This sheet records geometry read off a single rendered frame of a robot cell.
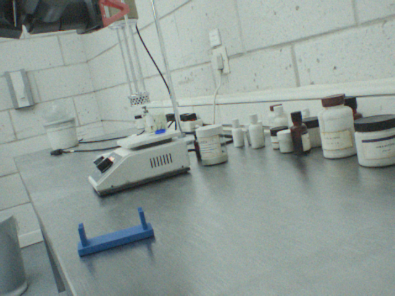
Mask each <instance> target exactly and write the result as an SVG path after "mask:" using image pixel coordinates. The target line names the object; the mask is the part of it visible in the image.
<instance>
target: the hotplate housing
mask: <svg viewBox="0 0 395 296"><path fill-rule="evenodd" d="M114 152H115V153H116V154H118V155H120V156H122V157H123V158H121V159H120V160H119V161H118V162H117V163H116V164H115V165H114V167H113V168H112V169H110V170H109V171H108V172H107V173H106V174H105V175H104V176H103V177H102V178H101V179H100V180H99V181H98V182H96V181H94V180H93V179H92V177H91V176H90V177H89V181H90V183H91V185H92V186H93V187H94V189H95V190H96V192H97V193H98V194H99V195H100V196H101V195H107V194H111V193H113V192H115V191H119V190H122V189H126V188H129V187H133V186H137V185H139V184H143V183H147V182H150V181H156V180H158V179H162V178H166V177H169V176H173V175H177V174H182V173H183V172H186V171H189V170H190V167H189V166H190V165H191V163H190V160H189V155H188V150H187V146H186V141H184V140H183V139H179V138H168V139H164V140H161V141H157V142H153V143H150V144H145V145H142V146H138V147H134V148H131V149H126V148H124V147H121V148H118V149H116V150H115V151H114Z"/></svg>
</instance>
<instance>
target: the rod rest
mask: <svg viewBox="0 0 395 296"><path fill-rule="evenodd" d="M137 210H138V215H139V220H140V223H141V225H138V226H133V227H130V228H126V229H121V230H119V231H114V232H111V233H108V234H104V235H101V236H97V237H93V238H90V239H87V236H86V232H85V228H84V225H83V223H79V224H78V227H79V228H78V232H79V235H80V240H81V241H79V242H78V247H77V250H78V255H79V256H80V257H81V256H84V255H88V254H91V253H94V252H98V251H101V250H105V249H111V248H114V247H118V246H120V245H124V244H128V243H131V242H135V241H138V240H141V239H145V238H148V237H152V236H154V229H153V227H152V226H151V224H150V223H146V220H145V216H144V212H143V210H142V207H137Z"/></svg>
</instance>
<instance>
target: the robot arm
mask: <svg viewBox="0 0 395 296"><path fill-rule="evenodd" d="M104 6H109V7H113V8H116V9H120V12H119V13H117V14H115V15H114V16H113V17H111V18H107V17H106V12H105V8H104ZM129 12H130V8H129V5H128V4H125V3H123V2H120V1H118V0H0V38H9V39H20V37H21V35H22V31H23V30H22V25H24V26H25V28H26V31H27V33H29V34H30V35H36V34H42V33H52V32H58V31H68V30H76V32H77V34H78V35H80V34H82V35H84V34H90V33H92V32H94V31H99V30H101V29H103V28H105V27H107V26H109V25H110V24H111V23H114V22H115V21H117V20H118V19H120V18H122V17H123V16H124V15H127V14H128V13H129Z"/></svg>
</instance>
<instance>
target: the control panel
mask: <svg viewBox="0 0 395 296"><path fill-rule="evenodd" d="M108 157H109V158H111V157H112V158H113V160H112V161H113V162H114V163H113V165H112V166H111V167H110V168H109V169H108V170H107V171H105V172H104V173H101V172H100V171H99V170H98V169H97V168H95V169H94V170H93V171H92V172H91V173H90V174H89V175H90V176H91V177H92V179H93V180H94V181H96V182H98V181H99V180H100V179H101V178H102V177H103V176H104V175H105V174H106V173H107V172H108V171H109V170H110V169H112V168H113V167H114V165H115V164H116V163H117V162H118V161H119V160H120V159H121V158H123V157H122V156H120V155H118V154H116V153H115V152H113V153H111V154H110V155H109V156H108Z"/></svg>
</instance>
